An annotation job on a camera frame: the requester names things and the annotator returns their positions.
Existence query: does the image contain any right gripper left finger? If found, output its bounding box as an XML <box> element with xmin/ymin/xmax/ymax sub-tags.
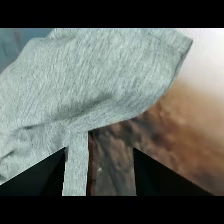
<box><xmin>0</xmin><ymin>147</ymin><xmax>67</xmax><ymax>197</ymax></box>

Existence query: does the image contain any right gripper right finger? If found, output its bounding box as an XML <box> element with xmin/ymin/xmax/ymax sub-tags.
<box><xmin>132</xmin><ymin>147</ymin><xmax>214</xmax><ymax>197</ymax></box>

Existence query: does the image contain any grey T-shirt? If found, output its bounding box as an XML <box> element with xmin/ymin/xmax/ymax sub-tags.
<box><xmin>0</xmin><ymin>27</ymin><xmax>194</xmax><ymax>197</ymax></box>

